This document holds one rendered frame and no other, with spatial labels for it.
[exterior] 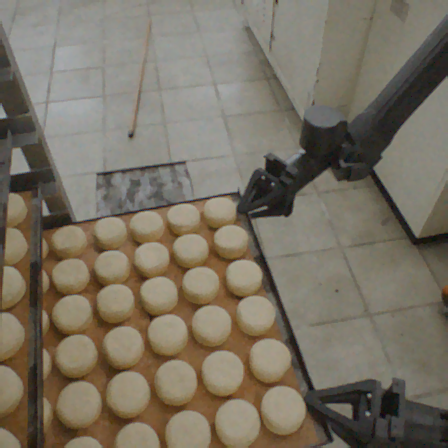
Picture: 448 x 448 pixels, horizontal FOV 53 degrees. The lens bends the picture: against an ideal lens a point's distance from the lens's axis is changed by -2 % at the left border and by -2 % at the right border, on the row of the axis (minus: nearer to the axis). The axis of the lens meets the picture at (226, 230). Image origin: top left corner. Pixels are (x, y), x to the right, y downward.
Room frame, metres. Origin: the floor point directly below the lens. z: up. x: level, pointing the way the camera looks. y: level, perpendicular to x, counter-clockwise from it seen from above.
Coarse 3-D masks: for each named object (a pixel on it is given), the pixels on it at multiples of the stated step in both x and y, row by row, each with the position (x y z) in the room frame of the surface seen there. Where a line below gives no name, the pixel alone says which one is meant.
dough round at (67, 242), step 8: (56, 232) 0.42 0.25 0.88; (64, 232) 0.42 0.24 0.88; (72, 232) 0.42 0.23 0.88; (80, 232) 0.42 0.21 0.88; (56, 240) 0.40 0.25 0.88; (64, 240) 0.40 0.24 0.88; (72, 240) 0.40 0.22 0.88; (80, 240) 0.40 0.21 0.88; (56, 248) 0.39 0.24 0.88; (64, 248) 0.39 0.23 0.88; (72, 248) 0.39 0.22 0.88; (80, 248) 0.40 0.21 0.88; (64, 256) 0.38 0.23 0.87; (72, 256) 0.39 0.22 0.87
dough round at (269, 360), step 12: (252, 348) 0.24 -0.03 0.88; (264, 348) 0.24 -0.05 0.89; (276, 348) 0.24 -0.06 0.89; (252, 360) 0.22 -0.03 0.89; (264, 360) 0.22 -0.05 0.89; (276, 360) 0.22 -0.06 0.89; (288, 360) 0.22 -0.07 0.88; (252, 372) 0.21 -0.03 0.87; (264, 372) 0.21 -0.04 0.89; (276, 372) 0.21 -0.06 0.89
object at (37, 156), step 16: (0, 32) 0.47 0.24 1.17; (16, 64) 0.48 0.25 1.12; (16, 80) 0.46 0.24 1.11; (0, 96) 0.46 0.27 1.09; (16, 96) 0.46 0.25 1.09; (16, 112) 0.46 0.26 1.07; (32, 112) 0.47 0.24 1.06; (32, 160) 0.46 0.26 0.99; (48, 160) 0.46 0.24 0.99; (64, 192) 0.48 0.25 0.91; (48, 208) 0.46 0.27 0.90; (64, 208) 0.46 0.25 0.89
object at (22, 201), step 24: (24, 192) 0.44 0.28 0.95; (24, 216) 0.39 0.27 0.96; (24, 240) 0.34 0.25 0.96; (24, 264) 0.31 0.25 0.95; (24, 288) 0.28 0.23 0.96; (24, 312) 0.25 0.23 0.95; (0, 336) 0.21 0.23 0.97; (24, 336) 0.22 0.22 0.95; (0, 360) 0.19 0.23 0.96; (24, 360) 0.19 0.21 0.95; (0, 384) 0.16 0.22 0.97; (24, 384) 0.17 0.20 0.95; (0, 408) 0.14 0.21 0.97; (24, 408) 0.14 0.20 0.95; (0, 432) 0.11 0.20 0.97; (24, 432) 0.12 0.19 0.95
